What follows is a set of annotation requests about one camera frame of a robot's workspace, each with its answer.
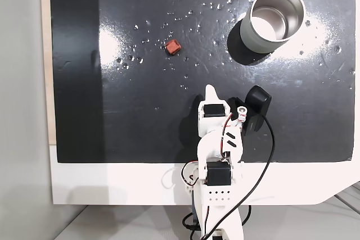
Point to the small red cube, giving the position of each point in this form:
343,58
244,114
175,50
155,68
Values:
173,47

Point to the black glossy table mat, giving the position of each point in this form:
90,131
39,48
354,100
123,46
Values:
135,127

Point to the black oval camera box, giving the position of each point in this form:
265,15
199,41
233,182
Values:
257,99

